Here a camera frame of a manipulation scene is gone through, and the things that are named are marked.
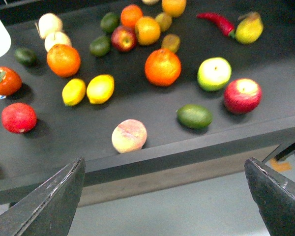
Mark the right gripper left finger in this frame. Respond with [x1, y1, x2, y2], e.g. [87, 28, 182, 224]
[0, 158, 86, 236]

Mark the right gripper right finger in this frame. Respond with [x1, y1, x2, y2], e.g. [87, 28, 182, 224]
[244, 158, 295, 236]

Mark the yellow lemon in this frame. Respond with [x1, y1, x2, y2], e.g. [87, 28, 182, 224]
[87, 74, 115, 105]
[61, 78, 87, 106]

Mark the red pomegranate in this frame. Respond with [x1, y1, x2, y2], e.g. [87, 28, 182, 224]
[1, 103, 37, 134]

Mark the pink peach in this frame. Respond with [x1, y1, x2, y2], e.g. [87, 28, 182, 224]
[111, 119, 148, 153]

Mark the green mango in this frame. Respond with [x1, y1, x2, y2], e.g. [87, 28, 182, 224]
[177, 104, 213, 129]

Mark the orange persimmon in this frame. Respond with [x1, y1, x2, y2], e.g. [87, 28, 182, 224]
[0, 66, 23, 96]

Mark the green apple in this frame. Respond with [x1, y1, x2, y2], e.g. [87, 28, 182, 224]
[197, 57, 232, 92]

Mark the large orange left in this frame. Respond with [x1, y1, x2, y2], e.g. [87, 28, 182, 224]
[46, 44, 81, 78]

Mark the large orange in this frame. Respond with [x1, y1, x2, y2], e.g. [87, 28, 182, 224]
[46, 44, 81, 78]
[145, 48, 181, 87]

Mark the dark green avocado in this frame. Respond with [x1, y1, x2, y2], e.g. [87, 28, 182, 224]
[14, 48, 37, 66]

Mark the green lime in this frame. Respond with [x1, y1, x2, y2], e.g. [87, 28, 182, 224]
[100, 12, 119, 33]
[89, 35, 111, 57]

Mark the white pear front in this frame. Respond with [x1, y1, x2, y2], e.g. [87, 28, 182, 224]
[44, 31, 72, 52]

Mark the yellow pear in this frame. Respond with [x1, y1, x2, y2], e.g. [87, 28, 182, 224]
[235, 12, 264, 44]

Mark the large orange centre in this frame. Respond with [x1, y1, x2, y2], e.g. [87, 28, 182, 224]
[145, 48, 181, 87]

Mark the red chili pepper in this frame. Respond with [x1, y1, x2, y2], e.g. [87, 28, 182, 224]
[197, 12, 236, 38]

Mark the red yellow apple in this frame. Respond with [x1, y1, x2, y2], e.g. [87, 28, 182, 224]
[111, 25, 137, 53]

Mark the white pear left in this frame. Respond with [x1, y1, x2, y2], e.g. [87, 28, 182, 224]
[35, 13, 63, 39]

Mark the olive kiwi lower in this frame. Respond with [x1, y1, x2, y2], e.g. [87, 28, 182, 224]
[161, 34, 180, 53]

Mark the olive kiwi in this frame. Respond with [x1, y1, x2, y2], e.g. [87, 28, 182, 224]
[155, 12, 172, 32]
[161, 34, 180, 53]

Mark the orange yellow mango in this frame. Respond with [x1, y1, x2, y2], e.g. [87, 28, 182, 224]
[135, 16, 161, 46]

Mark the small orange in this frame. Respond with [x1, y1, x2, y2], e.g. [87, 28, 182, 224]
[120, 4, 143, 29]

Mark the olive kiwi upper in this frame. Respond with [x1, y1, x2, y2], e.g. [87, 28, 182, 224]
[155, 12, 172, 32]

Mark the white pear with stem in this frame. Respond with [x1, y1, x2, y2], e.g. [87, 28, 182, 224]
[142, 0, 159, 5]

